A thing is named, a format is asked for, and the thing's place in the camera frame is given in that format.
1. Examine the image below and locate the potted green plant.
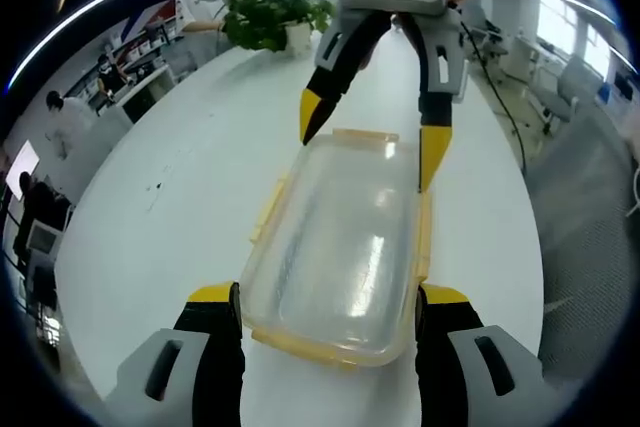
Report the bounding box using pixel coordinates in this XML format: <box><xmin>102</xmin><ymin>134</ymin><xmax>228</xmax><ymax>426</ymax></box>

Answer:
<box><xmin>222</xmin><ymin>0</ymin><xmax>335</xmax><ymax>54</ymax></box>

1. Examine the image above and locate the wall screen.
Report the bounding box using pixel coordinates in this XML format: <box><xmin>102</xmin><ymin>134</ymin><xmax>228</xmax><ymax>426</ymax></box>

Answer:
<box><xmin>4</xmin><ymin>141</ymin><xmax>40</xmax><ymax>201</ymax></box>

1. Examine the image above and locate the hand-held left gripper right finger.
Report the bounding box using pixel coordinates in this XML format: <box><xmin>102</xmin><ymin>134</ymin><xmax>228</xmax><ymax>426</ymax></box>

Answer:
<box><xmin>413</xmin><ymin>282</ymin><xmax>546</xmax><ymax>427</ymax></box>

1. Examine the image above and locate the black cable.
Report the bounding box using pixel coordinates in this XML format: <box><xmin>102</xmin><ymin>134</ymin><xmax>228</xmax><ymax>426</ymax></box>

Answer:
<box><xmin>455</xmin><ymin>0</ymin><xmax>529</xmax><ymax>178</ymax></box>

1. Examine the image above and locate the long curved ceiling light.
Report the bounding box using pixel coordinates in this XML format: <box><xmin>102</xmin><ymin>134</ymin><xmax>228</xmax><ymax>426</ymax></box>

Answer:
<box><xmin>7</xmin><ymin>0</ymin><xmax>201</xmax><ymax>91</ymax></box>

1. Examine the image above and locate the white desktop monitor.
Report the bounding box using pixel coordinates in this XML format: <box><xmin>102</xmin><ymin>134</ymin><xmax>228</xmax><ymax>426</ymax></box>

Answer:
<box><xmin>27</xmin><ymin>221</ymin><xmax>59</xmax><ymax>259</ymax></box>

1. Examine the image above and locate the shelf with white boxes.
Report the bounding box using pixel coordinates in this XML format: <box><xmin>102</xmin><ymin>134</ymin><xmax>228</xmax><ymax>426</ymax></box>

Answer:
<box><xmin>107</xmin><ymin>21</ymin><xmax>181</xmax><ymax>68</ymax></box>

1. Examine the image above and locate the clear plastic container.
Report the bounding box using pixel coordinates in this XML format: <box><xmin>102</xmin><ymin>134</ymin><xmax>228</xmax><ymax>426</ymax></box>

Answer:
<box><xmin>239</xmin><ymin>127</ymin><xmax>434</xmax><ymax>374</ymax></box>
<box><xmin>244</xmin><ymin>139</ymin><xmax>426</xmax><ymax>366</ymax></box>

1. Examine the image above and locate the grey office chair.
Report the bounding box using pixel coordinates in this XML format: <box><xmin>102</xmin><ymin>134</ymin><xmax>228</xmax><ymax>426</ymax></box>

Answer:
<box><xmin>527</xmin><ymin>54</ymin><xmax>606</xmax><ymax>136</ymax></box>

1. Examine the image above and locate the white counter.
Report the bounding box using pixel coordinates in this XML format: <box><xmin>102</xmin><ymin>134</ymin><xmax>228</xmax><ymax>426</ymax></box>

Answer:
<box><xmin>112</xmin><ymin>69</ymin><xmax>176</xmax><ymax>123</ymax></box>

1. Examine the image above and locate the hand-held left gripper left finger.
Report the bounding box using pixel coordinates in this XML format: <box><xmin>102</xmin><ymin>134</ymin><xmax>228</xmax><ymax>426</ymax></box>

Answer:
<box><xmin>102</xmin><ymin>279</ymin><xmax>246</xmax><ymax>427</ymax></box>

